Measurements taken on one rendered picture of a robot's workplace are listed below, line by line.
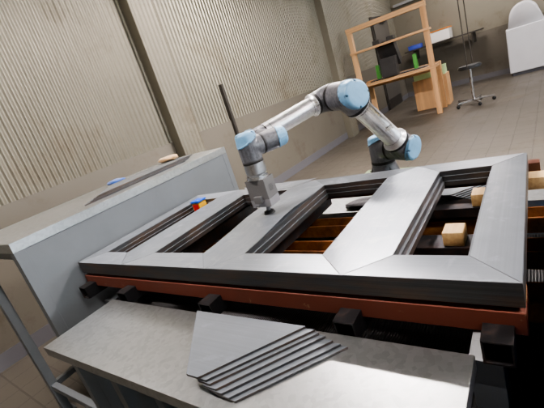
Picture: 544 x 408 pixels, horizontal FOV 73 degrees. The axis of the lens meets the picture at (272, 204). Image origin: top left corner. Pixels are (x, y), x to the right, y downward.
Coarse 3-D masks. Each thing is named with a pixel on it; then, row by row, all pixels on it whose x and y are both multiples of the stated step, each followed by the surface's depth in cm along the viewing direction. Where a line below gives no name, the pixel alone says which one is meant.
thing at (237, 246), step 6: (240, 240) 120; (246, 240) 119; (252, 240) 117; (258, 240) 116; (216, 246) 122; (222, 246) 121; (228, 246) 119; (234, 246) 117; (240, 246) 116; (246, 246) 114; (252, 246) 113; (210, 252) 119; (216, 252) 118; (222, 252) 116; (228, 252) 115; (234, 252) 113; (240, 252) 112
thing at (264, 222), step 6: (276, 216) 129; (282, 216) 127; (246, 222) 134; (252, 222) 132; (258, 222) 130; (264, 222) 128; (270, 222) 126; (276, 222) 125; (234, 228) 132; (240, 228) 130; (246, 228) 129
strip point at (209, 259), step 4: (204, 256) 118; (208, 256) 117; (212, 256) 116; (216, 256) 114; (220, 256) 113; (224, 256) 112; (228, 256) 112; (232, 256) 111; (236, 256) 110; (204, 260) 114; (208, 260) 113; (212, 260) 112; (216, 260) 111; (220, 260) 110; (224, 260) 110; (204, 264) 111; (208, 264) 110; (212, 264) 109; (204, 268) 108
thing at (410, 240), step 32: (320, 192) 149; (352, 192) 144; (160, 224) 179; (288, 224) 128; (416, 224) 97; (288, 288) 93; (320, 288) 87; (352, 288) 82; (384, 288) 77; (416, 288) 73; (448, 288) 69; (480, 288) 66; (512, 288) 63
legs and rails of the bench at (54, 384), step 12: (0, 288) 182; (0, 300) 182; (12, 312) 185; (12, 324) 185; (24, 336) 189; (24, 348) 192; (36, 348) 193; (36, 360) 192; (48, 372) 196; (72, 372) 206; (48, 384) 196; (60, 384) 195; (60, 396) 200; (72, 396) 182; (84, 396) 179
